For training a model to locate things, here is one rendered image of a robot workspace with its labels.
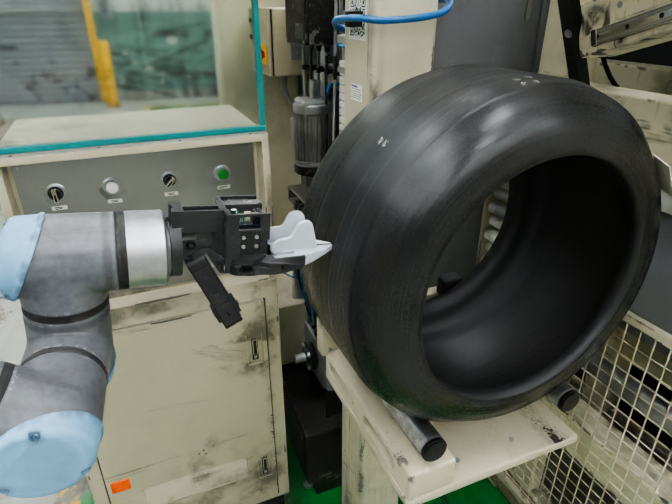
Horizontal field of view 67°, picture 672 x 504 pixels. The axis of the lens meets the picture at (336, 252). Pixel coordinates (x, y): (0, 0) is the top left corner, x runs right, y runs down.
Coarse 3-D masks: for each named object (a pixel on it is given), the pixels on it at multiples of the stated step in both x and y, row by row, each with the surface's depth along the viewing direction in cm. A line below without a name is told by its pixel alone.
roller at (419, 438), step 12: (396, 420) 86; (408, 420) 83; (420, 420) 82; (408, 432) 82; (420, 432) 80; (432, 432) 80; (420, 444) 79; (432, 444) 78; (444, 444) 79; (432, 456) 79
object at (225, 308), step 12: (192, 264) 60; (204, 264) 61; (204, 276) 61; (216, 276) 62; (204, 288) 62; (216, 288) 63; (216, 300) 63; (228, 300) 64; (216, 312) 64; (228, 312) 65; (228, 324) 65
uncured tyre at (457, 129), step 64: (384, 128) 68; (448, 128) 60; (512, 128) 60; (576, 128) 63; (640, 128) 72; (320, 192) 74; (384, 192) 61; (448, 192) 59; (512, 192) 101; (576, 192) 95; (640, 192) 72; (384, 256) 62; (512, 256) 106; (576, 256) 96; (640, 256) 78; (320, 320) 84; (384, 320) 64; (448, 320) 106; (512, 320) 102; (576, 320) 93; (384, 384) 71; (448, 384) 76; (512, 384) 82
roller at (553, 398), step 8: (568, 384) 91; (552, 392) 90; (560, 392) 89; (568, 392) 88; (576, 392) 89; (552, 400) 90; (560, 400) 89; (568, 400) 88; (576, 400) 89; (560, 408) 89; (568, 408) 90
